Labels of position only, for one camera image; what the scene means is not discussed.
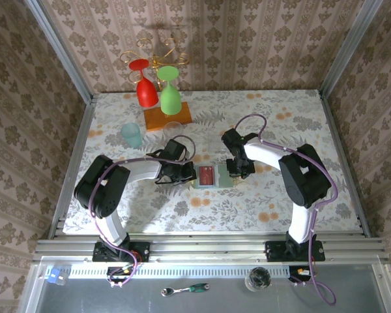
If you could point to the green card holder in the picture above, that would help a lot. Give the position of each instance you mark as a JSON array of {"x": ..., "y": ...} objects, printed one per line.
[{"x": 225, "y": 179}]

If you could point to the red credit card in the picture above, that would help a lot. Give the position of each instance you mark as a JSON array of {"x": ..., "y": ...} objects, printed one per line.
[{"x": 207, "y": 174}]

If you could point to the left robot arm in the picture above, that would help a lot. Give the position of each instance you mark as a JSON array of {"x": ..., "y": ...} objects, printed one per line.
[{"x": 137, "y": 171}]

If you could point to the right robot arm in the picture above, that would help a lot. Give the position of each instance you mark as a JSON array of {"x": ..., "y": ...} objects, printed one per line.
[{"x": 264, "y": 155}]

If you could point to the clear plastic cup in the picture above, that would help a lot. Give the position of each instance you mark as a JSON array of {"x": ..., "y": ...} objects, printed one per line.
[{"x": 173, "y": 130}]

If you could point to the floral tablecloth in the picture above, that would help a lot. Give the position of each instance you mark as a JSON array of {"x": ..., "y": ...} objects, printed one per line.
[{"x": 182, "y": 225}]

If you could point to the wooden rack base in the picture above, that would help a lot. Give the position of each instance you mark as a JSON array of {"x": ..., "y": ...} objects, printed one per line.
[{"x": 153, "y": 119}]

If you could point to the teal plastic cup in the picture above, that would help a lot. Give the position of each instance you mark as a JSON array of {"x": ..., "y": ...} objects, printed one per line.
[{"x": 131, "y": 133}]

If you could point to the green wine glass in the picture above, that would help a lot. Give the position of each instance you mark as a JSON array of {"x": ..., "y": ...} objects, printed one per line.
[{"x": 169, "y": 101}]

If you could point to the red wine glass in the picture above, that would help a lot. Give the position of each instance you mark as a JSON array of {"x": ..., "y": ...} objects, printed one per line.
[{"x": 146, "y": 94}]

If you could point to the clear glass jar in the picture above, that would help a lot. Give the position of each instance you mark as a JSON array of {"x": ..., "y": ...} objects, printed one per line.
[{"x": 258, "y": 278}]

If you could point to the black power connector block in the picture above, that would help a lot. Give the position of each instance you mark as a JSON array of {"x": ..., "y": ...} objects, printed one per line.
[
  {"x": 117, "y": 272},
  {"x": 296, "y": 272}
]

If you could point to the grey metal tray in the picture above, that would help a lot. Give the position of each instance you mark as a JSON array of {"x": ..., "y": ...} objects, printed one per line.
[{"x": 215, "y": 303}]

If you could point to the blue white connector box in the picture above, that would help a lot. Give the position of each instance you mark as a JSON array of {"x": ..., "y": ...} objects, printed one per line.
[{"x": 53, "y": 276}]

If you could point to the aluminium front frame rail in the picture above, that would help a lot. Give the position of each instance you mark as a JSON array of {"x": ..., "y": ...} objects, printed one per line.
[{"x": 208, "y": 247}]

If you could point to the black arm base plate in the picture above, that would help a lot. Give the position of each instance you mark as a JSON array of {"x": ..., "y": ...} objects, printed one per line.
[
  {"x": 143, "y": 251},
  {"x": 273, "y": 251}
]

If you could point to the aluminium side rail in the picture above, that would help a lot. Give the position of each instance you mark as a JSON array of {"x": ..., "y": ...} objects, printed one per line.
[
  {"x": 83, "y": 130},
  {"x": 333, "y": 130}
]

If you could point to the aluminium frame post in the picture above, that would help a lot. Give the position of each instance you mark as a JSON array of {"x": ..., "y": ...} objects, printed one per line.
[
  {"x": 352, "y": 45},
  {"x": 58, "y": 49}
]

